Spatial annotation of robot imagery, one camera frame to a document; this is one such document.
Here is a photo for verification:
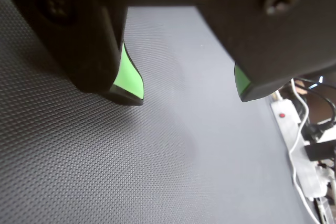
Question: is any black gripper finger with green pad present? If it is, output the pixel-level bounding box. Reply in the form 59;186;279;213
0;0;145;106
183;0;336;103

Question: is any white power strip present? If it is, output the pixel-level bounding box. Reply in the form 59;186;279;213
270;99;329;199

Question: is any thin white cable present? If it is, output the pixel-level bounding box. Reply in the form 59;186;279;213
288;78;320;224

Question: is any dark grey textured mat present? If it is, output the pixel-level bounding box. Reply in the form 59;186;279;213
0;0;320;224

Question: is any black power adapter plug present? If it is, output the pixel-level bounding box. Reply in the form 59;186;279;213
304;141;336;162

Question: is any thin black cable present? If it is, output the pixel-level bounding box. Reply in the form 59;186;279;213
296;77;336;123

